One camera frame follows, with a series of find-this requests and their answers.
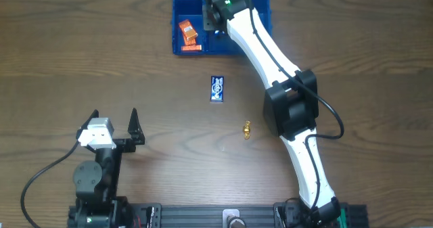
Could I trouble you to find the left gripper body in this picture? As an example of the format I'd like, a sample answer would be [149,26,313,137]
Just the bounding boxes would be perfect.
[113,138,137,154]

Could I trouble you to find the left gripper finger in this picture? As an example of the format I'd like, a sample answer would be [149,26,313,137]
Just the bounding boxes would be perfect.
[127,108,145,146]
[76,109,100,133]

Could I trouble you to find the orange candy box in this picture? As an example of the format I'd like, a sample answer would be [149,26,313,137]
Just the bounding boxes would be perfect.
[178,19,200,42]
[181,38,203,52]

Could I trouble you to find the gold wrapped candy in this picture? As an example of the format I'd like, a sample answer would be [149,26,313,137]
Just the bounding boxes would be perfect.
[242,120,252,141]

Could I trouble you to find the blue tray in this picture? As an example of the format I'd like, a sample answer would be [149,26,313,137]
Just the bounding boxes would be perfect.
[171,0,273,56]

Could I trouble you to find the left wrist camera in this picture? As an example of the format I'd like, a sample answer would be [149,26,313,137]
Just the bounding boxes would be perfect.
[76,117,117,150]

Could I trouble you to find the mounting rail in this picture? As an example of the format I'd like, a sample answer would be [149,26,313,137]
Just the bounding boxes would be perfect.
[67,202,369,228]

